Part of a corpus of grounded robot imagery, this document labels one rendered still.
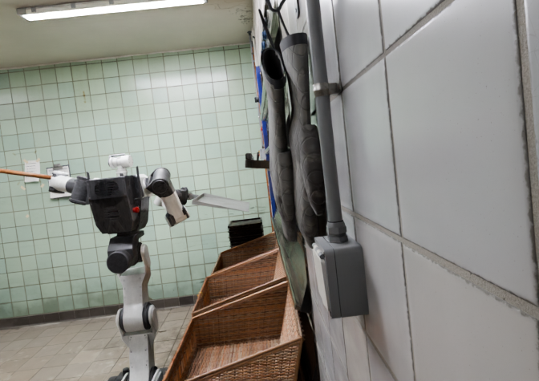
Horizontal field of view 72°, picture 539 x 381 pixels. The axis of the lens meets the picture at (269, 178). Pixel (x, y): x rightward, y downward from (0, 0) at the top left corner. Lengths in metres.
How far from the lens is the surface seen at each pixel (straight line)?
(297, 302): 1.23
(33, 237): 4.51
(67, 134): 4.27
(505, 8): 0.20
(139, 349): 2.33
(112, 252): 2.11
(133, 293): 2.24
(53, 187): 2.47
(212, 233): 3.92
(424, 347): 0.34
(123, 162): 2.19
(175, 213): 2.19
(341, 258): 0.46
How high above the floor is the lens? 1.41
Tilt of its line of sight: 3 degrees down
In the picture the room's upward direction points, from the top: 7 degrees counter-clockwise
